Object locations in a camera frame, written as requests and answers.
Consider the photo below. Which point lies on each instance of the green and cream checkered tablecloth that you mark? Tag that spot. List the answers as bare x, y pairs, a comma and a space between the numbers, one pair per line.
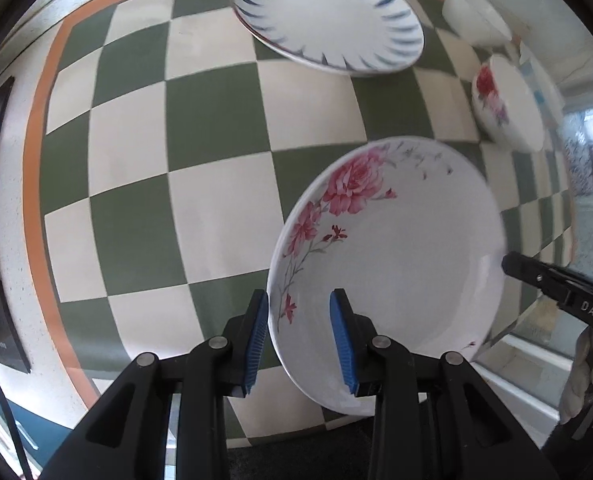
216, 110

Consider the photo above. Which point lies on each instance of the blue cabinet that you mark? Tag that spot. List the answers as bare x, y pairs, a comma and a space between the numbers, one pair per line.
31, 440

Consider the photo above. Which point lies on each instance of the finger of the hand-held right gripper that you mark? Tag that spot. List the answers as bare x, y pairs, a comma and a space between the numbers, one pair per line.
551, 280

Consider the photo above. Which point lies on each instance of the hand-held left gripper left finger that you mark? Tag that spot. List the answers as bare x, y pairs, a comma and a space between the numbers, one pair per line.
259, 340

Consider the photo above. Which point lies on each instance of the white bowl with dark rim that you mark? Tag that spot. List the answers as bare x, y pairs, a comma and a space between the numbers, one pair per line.
471, 15

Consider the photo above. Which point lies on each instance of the blue patterned cloth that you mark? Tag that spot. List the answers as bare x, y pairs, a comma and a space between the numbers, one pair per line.
578, 160

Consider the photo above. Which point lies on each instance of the person's right hand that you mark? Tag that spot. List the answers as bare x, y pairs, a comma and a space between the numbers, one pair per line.
583, 370

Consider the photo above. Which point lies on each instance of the pink rose plate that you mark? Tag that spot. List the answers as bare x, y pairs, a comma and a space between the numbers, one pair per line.
416, 270

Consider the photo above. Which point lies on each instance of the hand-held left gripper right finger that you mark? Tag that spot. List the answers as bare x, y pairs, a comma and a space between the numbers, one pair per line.
341, 340

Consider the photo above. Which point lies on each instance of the white bowl with blue band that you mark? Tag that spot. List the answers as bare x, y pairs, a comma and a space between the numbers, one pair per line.
543, 85

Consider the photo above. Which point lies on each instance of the blue leaf pattern plate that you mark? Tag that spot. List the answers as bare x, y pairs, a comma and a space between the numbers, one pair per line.
326, 15

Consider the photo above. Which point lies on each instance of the pink floral bowl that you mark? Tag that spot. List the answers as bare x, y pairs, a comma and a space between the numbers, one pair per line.
506, 105

